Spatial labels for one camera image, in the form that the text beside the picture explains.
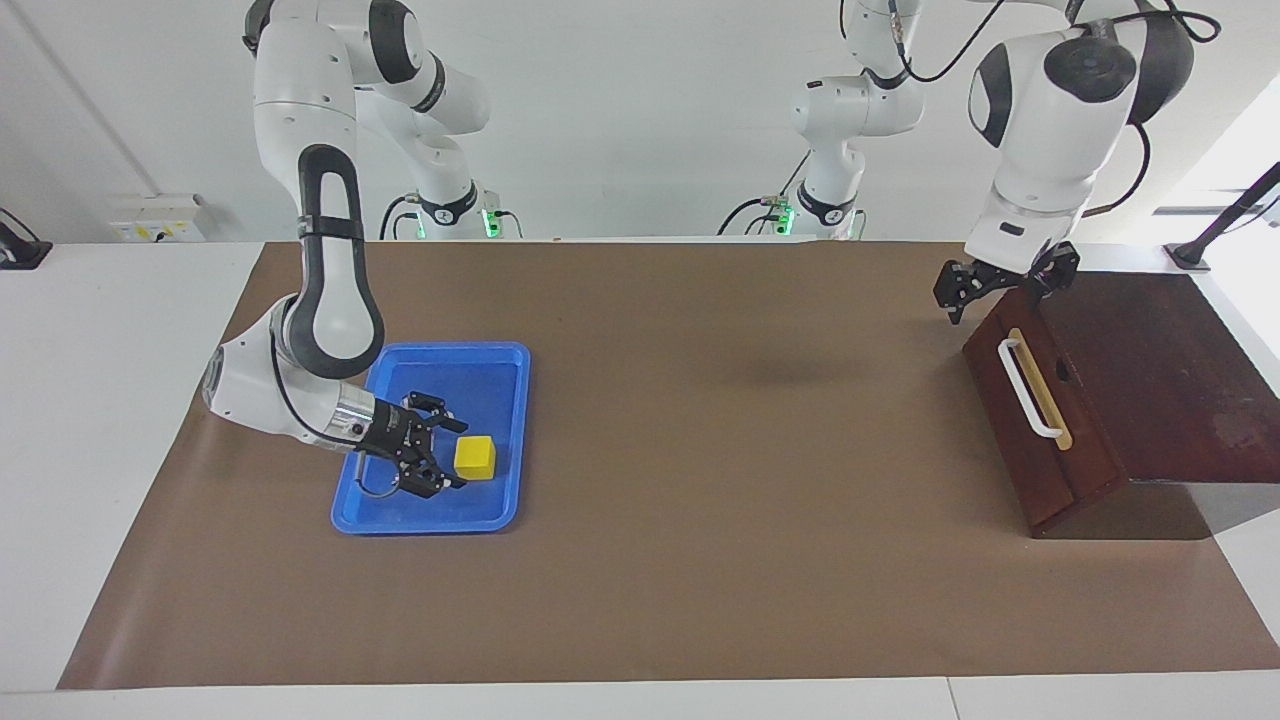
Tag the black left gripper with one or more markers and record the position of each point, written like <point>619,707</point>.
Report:
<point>1015,278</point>

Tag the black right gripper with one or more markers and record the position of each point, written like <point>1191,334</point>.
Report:
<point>388,430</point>

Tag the yellow cube block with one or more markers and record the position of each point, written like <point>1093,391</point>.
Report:
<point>474,458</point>

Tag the dark wooden drawer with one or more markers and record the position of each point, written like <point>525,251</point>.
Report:
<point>1010,420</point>

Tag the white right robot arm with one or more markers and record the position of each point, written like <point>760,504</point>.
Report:
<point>300,100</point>

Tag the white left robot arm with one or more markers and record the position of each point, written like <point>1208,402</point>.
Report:
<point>1040,170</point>

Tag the blue plastic tray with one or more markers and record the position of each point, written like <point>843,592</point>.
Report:
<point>485,375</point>

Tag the dark brown wooden cabinet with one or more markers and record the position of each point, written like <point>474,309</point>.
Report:
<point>1180,380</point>

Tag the green lit base connector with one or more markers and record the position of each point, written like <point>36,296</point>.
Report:
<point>783,215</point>
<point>491,222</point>

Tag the brown table mat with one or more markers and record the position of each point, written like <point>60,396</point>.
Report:
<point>700,500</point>

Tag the black camera stand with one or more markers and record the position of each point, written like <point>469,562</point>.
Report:
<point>1225,215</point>

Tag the white wall socket box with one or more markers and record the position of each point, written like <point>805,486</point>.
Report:
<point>155,215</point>

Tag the black table mount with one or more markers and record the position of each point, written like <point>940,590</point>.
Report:
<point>20,250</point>

